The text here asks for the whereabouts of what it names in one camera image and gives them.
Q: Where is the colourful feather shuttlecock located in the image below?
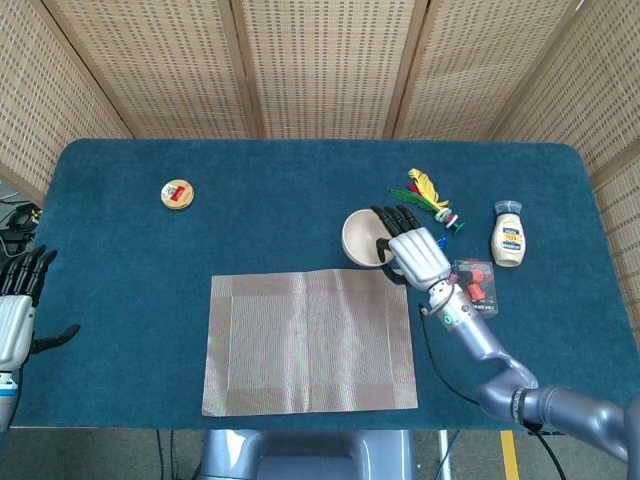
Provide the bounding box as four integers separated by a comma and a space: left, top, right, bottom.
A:
390, 168, 467, 235

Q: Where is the white bowl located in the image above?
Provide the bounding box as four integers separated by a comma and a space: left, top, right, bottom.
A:
341, 209, 399, 269

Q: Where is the blue table cloth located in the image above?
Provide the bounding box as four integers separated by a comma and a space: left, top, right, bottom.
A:
0, 138, 640, 431

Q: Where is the white table leg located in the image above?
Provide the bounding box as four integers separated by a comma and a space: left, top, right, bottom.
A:
438, 429, 453, 480

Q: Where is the woven bamboo folding screen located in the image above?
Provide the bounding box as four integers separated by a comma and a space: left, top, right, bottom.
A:
0, 0, 640, 326

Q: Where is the blue-grey robot torso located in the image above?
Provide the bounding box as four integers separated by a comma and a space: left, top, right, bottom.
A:
192, 428, 416, 480

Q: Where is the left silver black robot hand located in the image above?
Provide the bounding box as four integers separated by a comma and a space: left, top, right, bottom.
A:
0, 244, 81, 370

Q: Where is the black coiled floor cable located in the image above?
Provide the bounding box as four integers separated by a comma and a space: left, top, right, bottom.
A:
7, 202, 44, 236

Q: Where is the clear box with red toys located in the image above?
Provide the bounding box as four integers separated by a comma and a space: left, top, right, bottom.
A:
449, 257, 501, 316

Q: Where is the grey woven placemat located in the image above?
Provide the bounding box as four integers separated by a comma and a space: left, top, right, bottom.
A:
201, 268, 419, 417

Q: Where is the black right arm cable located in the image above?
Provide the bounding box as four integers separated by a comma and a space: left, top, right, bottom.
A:
418, 304, 576, 480

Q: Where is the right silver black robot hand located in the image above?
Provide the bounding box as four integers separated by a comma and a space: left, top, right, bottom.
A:
370, 203, 451, 291

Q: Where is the mayonnaise squeeze bottle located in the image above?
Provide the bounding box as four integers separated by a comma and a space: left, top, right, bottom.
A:
490, 199, 529, 268

